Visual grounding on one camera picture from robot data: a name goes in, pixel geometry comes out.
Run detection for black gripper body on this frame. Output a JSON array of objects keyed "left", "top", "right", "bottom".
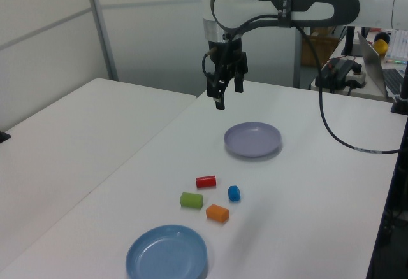
[{"left": 207, "top": 39, "right": 249, "bottom": 81}]

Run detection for red block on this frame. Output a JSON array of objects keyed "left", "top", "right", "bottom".
[{"left": 195, "top": 174, "right": 217, "bottom": 189}]

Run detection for blue block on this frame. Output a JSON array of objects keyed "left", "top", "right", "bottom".
[{"left": 228, "top": 185, "right": 242, "bottom": 203}]

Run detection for green block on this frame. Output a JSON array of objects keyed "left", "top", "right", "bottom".
[{"left": 179, "top": 192, "right": 204, "bottom": 210}]

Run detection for orange block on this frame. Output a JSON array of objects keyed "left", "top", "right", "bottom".
[{"left": 205, "top": 204, "right": 230, "bottom": 223}]

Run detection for lilac plastic plate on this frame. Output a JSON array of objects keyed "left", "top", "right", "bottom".
[{"left": 223, "top": 122, "right": 283, "bottom": 159}]

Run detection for cardboard box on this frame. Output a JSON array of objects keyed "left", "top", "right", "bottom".
[{"left": 301, "top": 35, "right": 340, "bottom": 67}]

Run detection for black power brick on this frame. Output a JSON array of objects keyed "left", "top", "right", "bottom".
[{"left": 319, "top": 57, "right": 360, "bottom": 86}]

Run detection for grey stop button box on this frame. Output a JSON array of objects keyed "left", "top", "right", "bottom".
[{"left": 346, "top": 68, "right": 367, "bottom": 88}]

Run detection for black monitor stand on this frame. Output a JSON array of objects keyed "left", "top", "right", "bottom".
[{"left": 340, "top": 26, "right": 364, "bottom": 57}]

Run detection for white desk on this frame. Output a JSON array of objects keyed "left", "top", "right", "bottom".
[{"left": 308, "top": 36, "right": 398, "bottom": 103}]

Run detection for silver laptop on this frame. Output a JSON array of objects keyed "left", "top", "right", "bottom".
[{"left": 356, "top": 31, "right": 407, "bottom": 99}]

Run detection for yellow ball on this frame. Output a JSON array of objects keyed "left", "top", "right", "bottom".
[{"left": 373, "top": 40, "right": 389, "bottom": 57}]

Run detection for black clamp pole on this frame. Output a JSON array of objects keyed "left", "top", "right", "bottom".
[{"left": 391, "top": 61, "right": 408, "bottom": 116}]

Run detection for white keyboard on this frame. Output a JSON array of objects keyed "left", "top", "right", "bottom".
[{"left": 384, "top": 30, "right": 408, "bottom": 65}]

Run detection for blue plastic plate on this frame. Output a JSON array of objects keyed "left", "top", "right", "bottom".
[{"left": 125, "top": 224, "right": 208, "bottom": 279}]

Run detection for grey partition post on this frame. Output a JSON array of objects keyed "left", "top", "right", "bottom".
[
  {"left": 83, "top": 0, "right": 119, "bottom": 82},
  {"left": 292, "top": 0, "right": 307, "bottom": 89}
]

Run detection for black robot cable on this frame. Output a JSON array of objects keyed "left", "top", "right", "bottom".
[{"left": 201, "top": 14, "right": 401, "bottom": 155}]

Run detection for black frame post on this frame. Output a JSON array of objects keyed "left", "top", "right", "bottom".
[{"left": 366, "top": 113, "right": 408, "bottom": 279}]

